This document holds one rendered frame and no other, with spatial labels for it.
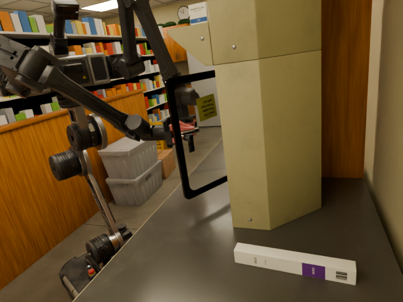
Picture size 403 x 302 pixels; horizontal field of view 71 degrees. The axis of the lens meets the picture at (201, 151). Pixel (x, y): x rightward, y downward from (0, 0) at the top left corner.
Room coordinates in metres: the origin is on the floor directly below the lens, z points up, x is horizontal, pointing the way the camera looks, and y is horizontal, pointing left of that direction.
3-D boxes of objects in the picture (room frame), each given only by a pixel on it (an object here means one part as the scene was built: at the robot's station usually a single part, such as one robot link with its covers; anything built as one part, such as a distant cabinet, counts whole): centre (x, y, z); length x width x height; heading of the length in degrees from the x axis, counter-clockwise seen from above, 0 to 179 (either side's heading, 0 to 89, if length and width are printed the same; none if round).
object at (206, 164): (0.93, -0.05, 1.19); 0.30 x 0.01 x 0.40; 126
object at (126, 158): (3.04, 0.79, 0.49); 0.60 x 0.42 x 0.33; 158
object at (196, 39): (0.89, -0.07, 1.46); 0.32 x 0.12 x 0.10; 158
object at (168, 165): (3.63, 0.60, 0.14); 0.41 x 0.32 x 0.28; 164
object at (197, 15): (0.85, -0.05, 1.54); 0.05 x 0.05 x 0.06; 68
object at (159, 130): (0.97, 0.12, 1.20); 0.07 x 0.07 x 0.10; 68
